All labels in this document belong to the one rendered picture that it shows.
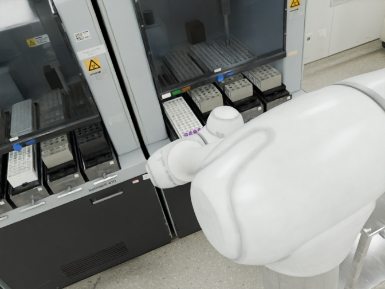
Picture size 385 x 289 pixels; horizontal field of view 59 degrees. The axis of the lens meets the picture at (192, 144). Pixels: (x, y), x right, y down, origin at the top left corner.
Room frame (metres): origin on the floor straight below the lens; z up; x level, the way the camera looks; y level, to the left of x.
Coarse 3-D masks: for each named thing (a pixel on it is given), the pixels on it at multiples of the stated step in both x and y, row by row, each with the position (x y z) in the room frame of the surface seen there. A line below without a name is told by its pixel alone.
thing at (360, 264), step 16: (384, 192) 0.64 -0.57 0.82; (384, 208) 0.58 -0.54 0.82; (368, 224) 0.54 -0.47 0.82; (384, 224) 0.53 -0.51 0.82; (368, 240) 0.51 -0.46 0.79; (384, 240) 0.76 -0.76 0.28; (352, 256) 0.72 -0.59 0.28; (368, 256) 0.70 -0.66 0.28; (384, 256) 0.69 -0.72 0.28; (352, 272) 0.52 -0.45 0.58; (368, 272) 0.64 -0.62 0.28; (384, 272) 0.62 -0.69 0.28; (352, 288) 0.51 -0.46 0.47; (368, 288) 0.57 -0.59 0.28
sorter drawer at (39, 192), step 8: (40, 144) 1.30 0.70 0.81; (40, 152) 1.24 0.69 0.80; (40, 160) 1.18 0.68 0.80; (40, 168) 1.13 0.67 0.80; (40, 176) 1.08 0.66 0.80; (24, 184) 1.03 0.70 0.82; (32, 184) 1.02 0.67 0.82; (40, 184) 1.02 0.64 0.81; (16, 192) 1.00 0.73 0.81; (24, 192) 1.00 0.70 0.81; (32, 192) 1.00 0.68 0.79; (40, 192) 1.01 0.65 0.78; (16, 200) 0.99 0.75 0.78; (24, 200) 0.99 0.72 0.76; (32, 200) 1.00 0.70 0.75; (32, 208) 0.96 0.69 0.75
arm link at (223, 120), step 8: (216, 112) 0.71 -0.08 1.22; (224, 112) 0.70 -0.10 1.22; (232, 112) 0.70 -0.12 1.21; (208, 120) 0.71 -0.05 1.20; (216, 120) 0.69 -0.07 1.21; (224, 120) 0.68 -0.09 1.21; (232, 120) 0.67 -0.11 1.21; (240, 120) 0.69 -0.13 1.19; (208, 128) 0.70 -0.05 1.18; (216, 128) 0.67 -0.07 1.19; (224, 128) 0.67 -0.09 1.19; (232, 128) 0.67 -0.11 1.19; (208, 136) 0.67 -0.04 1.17; (216, 136) 0.67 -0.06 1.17; (224, 136) 0.66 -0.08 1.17
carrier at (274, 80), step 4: (268, 76) 1.36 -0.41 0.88; (272, 76) 1.36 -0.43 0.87; (276, 76) 1.35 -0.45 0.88; (280, 76) 1.35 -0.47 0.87; (260, 80) 1.34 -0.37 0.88; (264, 80) 1.33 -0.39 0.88; (268, 80) 1.34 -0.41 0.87; (272, 80) 1.34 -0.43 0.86; (276, 80) 1.35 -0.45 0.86; (280, 80) 1.35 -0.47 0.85; (260, 84) 1.33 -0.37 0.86; (264, 84) 1.33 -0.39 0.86; (268, 84) 1.34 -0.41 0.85; (272, 84) 1.34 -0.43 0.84; (276, 84) 1.35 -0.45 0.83; (280, 84) 1.35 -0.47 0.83; (260, 88) 1.33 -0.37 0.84; (264, 88) 1.33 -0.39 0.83; (268, 88) 1.34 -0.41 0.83
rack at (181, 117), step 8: (168, 104) 1.32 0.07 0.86; (176, 104) 1.31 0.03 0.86; (184, 104) 1.30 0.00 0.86; (168, 112) 1.25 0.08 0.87; (176, 112) 1.25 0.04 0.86; (184, 112) 1.24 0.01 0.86; (192, 112) 1.22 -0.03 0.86; (176, 120) 1.19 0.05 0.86; (184, 120) 1.18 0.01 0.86; (192, 120) 1.16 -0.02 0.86; (176, 128) 1.13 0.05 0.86; (184, 128) 1.12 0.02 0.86; (192, 128) 1.11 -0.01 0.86
